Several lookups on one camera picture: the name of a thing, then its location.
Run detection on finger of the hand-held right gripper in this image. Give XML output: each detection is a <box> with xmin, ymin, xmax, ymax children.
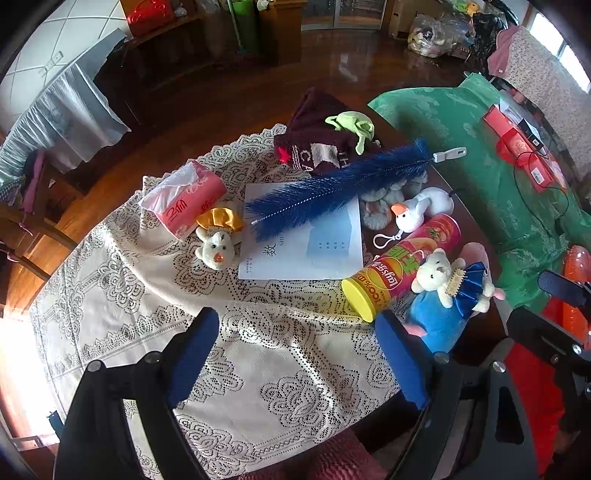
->
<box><xmin>507</xmin><ymin>306</ymin><xmax>591</xmax><ymax>366</ymax></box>
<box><xmin>538</xmin><ymin>270</ymin><xmax>591</xmax><ymax>309</ymax></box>

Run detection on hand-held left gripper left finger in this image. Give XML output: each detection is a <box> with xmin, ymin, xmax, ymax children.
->
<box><xmin>53</xmin><ymin>307</ymin><xmax>220</xmax><ymax>480</ymax></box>

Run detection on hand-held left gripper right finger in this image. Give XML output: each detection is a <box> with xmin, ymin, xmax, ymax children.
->
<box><xmin>375</xmin><ymin>310</ymin><xmax>541</xmax><ymax>480</ymax></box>

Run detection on pink pig plush blue clothes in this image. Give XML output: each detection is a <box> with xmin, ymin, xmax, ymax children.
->
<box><xmin>401</xmin><ymin>244</ymin><xmax>507</xmax><ymax>356</ymax></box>

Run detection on pink chip can yellow lid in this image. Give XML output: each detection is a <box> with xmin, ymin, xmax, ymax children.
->
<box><xmin>341</xmin><ymin>213</ymin><xmax>462</xmax><ymax>324</ymax></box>

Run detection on blue bottle brush white handle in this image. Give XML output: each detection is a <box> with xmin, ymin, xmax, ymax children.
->
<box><xmin>243</xmin><ymin>138</ymin><xmax>468</xmax><ymax>241</ymax></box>

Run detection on orange shiny object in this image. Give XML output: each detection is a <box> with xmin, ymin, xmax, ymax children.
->
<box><xmin>564</xmin><ymin>246</ymin><xmax>591</xmax><ymax>337</ymax></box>

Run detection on red cloth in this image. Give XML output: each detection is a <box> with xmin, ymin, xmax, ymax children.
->
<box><xmin>503</xmin><ymin>342</ymin><xmax>566</xmax><ymax>480</ymax></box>

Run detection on cream lace tablecloth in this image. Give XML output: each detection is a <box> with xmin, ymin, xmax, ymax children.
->
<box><xmin>28</xmin><ymin>124</ymin><xmax>416</xmax><ymax>480</ymax></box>

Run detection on white bear plush blue dress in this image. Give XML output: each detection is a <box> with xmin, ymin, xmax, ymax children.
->
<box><xmin>411</xmin><ymin>248</ymin><xmax>492</xmax><ymax>319</ymax></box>

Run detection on mouse plush with yellow hat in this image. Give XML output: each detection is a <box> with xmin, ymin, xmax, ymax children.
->
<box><xmin>194</xmin><ymin>207</ymin><xmax>244</xmax><ymax>271</ymax></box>

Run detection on red box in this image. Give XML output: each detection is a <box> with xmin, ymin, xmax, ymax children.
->
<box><xmin>483</xmin><ymin>104</ymin><xmax>548</xmax><ymax>162</ymax></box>
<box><xmin>522</xmin><ymin>152</ymin><xmax>568</xmax><ymax>192</ymax></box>

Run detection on pink knitted garment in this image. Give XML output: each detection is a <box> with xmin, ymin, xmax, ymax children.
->
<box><xmin>245</xmin><ymin>434</ymin><xmax>389</xmax><ymax>480</ymax></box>

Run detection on white booklet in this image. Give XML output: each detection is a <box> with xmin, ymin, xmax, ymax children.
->
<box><xmin>238</xmin><ymin>182</ymin><xmax>365</xmax><ymax>281</ymax></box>

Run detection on pink tissue pack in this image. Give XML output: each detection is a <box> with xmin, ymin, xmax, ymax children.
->
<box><xmin>140</xmin><ymin>161</ymin><xmax>228</xmax><ymax>241</ymax></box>

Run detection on grey fluffy plush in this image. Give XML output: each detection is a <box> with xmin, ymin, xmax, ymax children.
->
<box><xmin>360</xmin><ymin>173</ymin><xmax>430</xmax><ymax>230</ymax></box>

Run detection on wooden chair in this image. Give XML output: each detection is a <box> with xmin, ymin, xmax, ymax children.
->
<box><xmin>0</xmin><ymin>148</ymin><xmax>84</xmax><ymax>282</ymax></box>

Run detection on floral cloth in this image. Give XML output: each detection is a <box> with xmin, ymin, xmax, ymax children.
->
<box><xmin>503</xmin><ymin>25</ymin><xmax>591</xmax><ymax>185</ymax></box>

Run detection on purple cloth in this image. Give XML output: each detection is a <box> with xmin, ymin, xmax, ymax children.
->
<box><xmin>21</xmin><ymin>148</ymin><xmax>47</xmax><ymax>210</ymax></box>

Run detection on pink cloth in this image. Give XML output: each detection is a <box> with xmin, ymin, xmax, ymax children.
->
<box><xmin>488</xmin><ymin>25</ymin><xmax>525</xmax><ymax>77</ymax></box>

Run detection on green frog plush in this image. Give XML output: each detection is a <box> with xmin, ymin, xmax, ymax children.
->
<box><xmin>324</xmin><ymin>111</ymin><xmax>376</xmax><ymax>154</ymax></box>

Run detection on maroon knit garment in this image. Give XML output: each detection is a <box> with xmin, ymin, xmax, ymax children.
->
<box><xmin>273</xmin><ymin>88</ymin><xmax>384</xmax><ymax>178</ymax></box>

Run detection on white sheet cover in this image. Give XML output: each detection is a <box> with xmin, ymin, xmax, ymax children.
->
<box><xmin>0</xmin><ymin>28</ymin><xmax>132</xmax><ymax>185</ymax></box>

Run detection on clear plastic bag of toys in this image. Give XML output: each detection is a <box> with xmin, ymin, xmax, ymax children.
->
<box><xmin>406</xmin><ymin>11</ymin><xmax>476</xmax><ymax>58</ymax></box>

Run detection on dark wooden bench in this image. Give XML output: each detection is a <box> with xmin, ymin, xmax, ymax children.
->
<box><xmin>95</xmin><ymin>9</ymin><xmax>278</xmax><ymax>112</ymax></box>

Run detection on cardboard box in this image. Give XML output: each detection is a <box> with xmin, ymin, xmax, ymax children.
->
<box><xmin>388</xmin><ymin>0</ymin><xmax>416</xmax><ymax>38</ymax></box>

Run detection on light wooden cabinet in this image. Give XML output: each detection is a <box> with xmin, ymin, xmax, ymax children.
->
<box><xmin>259</xmin><ymin>0</ymin><xmax>308</xmax><ymax>65</ymax></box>

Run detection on black cable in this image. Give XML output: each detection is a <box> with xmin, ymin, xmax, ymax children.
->
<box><xmin>450</xmin><ymin>150</ymin><xmax>571</xmax><ymax>232</ymax></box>

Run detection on white goose plush keychain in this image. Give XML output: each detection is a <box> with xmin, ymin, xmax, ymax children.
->
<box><xmin>373</xmin><ymin>187</ymin><xmax>455</xmax><ymax>252</ymax></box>

